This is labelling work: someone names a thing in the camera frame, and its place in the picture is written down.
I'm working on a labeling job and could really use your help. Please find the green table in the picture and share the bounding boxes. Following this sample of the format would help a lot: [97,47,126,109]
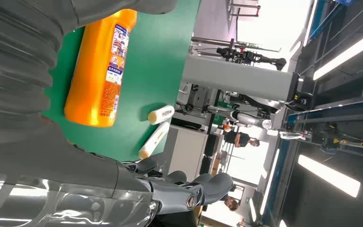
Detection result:
[42,0,201,162]

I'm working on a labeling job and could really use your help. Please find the long ceiling light panel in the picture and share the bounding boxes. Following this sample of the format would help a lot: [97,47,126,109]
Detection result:
[313,29,363,81]
[298,155,362,198]

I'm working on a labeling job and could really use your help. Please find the white tube with barcode label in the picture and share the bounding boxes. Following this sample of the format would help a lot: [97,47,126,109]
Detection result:
[147,105,175,126]

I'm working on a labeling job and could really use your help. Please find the person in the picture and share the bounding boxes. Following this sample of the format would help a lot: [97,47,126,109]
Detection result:
[224,130,260,148]
[224,196,240,212]

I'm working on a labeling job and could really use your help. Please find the white tube with yellow print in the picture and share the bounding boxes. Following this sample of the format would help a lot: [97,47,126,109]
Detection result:
[138,121,171,160]

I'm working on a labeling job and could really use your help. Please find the white cabinet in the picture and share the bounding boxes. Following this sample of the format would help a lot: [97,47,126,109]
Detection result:
[165,125,209,183]

